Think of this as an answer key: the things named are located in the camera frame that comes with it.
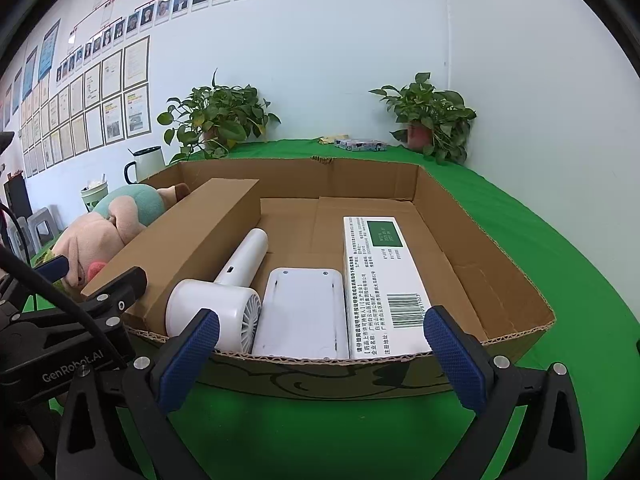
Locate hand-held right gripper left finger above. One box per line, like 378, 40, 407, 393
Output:
55, 307, 221, 480

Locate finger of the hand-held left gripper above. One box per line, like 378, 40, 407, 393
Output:
10, 255, 71, 291
30, 266, 149, 333

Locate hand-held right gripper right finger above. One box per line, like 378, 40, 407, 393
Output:
422, 304, 586, 480

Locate white hair dryer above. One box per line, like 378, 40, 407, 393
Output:
165, 228, 269, 353

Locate pink and green plush toy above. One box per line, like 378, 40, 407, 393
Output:
32, 183, 191, 303

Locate long brown cardboard box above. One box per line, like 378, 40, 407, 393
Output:
81, 178, 262, 333

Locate white medicine box green label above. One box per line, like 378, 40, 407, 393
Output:
342, 216, 433, 360

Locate white electronic device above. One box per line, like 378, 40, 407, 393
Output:
251, 267, 351, 361

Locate large cardboard box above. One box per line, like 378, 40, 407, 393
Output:
120, 156, 557, 402

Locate grey plastic stool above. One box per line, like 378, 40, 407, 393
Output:
7, 205, 63, 256

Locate green patterned paper cup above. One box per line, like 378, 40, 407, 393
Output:
81, 172, 110, 213

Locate green tablecloth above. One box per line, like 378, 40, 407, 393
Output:
30, 138, 640, 480

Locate white mug black rim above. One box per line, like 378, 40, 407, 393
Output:
124, 146, 167, 186

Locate potted green plant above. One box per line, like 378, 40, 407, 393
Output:
370, 72, 477, 166
157, 67, 282, 163

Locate small blue patterned packets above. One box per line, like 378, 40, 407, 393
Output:
334, 136, 387, 154

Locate black cable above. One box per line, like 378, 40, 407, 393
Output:
0, 202, 128, 368

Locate framed wall certificates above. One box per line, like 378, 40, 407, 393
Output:
0, 19, 151, 181

